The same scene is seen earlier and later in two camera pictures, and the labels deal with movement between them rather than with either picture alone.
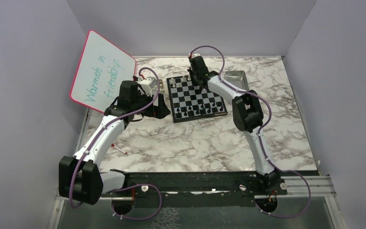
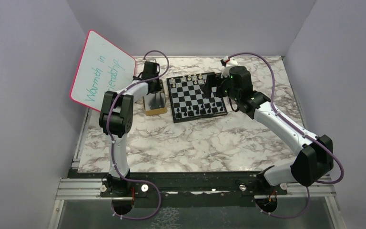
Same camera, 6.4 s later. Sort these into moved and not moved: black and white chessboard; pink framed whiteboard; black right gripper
Moved: black right gripper
Not moved: pink framed whiteboard; black and white chessboard
